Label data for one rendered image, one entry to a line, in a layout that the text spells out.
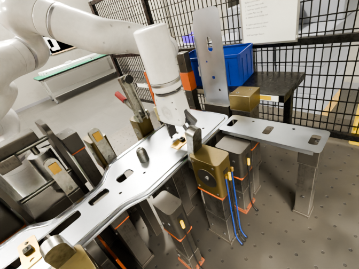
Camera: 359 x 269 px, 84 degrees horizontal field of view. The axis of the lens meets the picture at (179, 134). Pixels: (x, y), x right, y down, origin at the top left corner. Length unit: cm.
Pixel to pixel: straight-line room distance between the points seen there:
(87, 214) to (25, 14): 50
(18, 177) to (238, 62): 105
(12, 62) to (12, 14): 13
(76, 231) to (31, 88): 668
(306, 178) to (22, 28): 86
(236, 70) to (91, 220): 72
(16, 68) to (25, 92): 638
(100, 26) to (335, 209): 88
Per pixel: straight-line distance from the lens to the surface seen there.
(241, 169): 64
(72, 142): 72
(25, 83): 711
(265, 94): 80
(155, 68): 52
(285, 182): 91
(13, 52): 76
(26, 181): 115
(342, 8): 240
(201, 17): 77
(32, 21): 65
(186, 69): 91
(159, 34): 51
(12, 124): 110
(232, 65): 88
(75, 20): 59
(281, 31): 96
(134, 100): 75
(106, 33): 57
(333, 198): 89
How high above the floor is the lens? 137
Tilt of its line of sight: 32 degrees down
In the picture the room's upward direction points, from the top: 16 degrees counter-clockwise
